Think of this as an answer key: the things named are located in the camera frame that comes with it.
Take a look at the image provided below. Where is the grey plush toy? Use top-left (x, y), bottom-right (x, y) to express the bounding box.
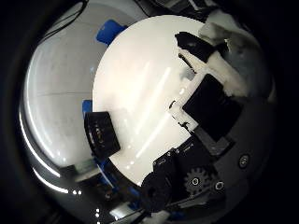
top-left (178, 66), bottom-right (197, 83)

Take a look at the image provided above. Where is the black slatted plastic basket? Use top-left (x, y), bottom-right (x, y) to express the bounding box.
top-left (83, 110), bottom-right (121, 160)

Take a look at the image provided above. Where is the black cable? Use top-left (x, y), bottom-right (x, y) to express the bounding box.
top-left (40, 0), bottom-right (90, 43)

